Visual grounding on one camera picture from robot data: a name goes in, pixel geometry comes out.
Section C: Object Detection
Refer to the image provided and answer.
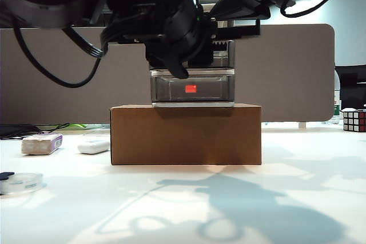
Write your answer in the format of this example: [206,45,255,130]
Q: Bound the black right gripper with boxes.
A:
[212,0,271,41]

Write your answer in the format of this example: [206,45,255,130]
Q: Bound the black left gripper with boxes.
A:
[144,0,216,80]

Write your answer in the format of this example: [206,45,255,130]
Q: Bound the transparent tape roll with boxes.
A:
[0,171,44,195]

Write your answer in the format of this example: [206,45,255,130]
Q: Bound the brown cardboard box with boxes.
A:
[109,103,262,167]

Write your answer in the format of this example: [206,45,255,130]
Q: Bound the grey-brown desk divider panel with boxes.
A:
[0,23,336,126]

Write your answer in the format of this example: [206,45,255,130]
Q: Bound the small white oval device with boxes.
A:
[77,138,110,155]

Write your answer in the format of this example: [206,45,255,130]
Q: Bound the clear plastic bottle, green label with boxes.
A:
[332,71,343,122]

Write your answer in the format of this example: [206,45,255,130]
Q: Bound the black Rubik's cube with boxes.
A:
[342,108,366,134]

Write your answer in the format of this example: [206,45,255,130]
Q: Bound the white wrapped block, purple label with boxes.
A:
[21,133,63,157]

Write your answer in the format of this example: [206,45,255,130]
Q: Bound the white plastic drawer cabinet frame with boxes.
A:
[148,39,237,109]

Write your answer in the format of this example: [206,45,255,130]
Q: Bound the dark smoky drawer, flat handle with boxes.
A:
[150,75,236,103]

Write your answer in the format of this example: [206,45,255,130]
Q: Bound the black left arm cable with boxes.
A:
[10,17,161,89]

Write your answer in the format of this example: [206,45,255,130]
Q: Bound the black cables on desk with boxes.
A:
[0,123,71,139]

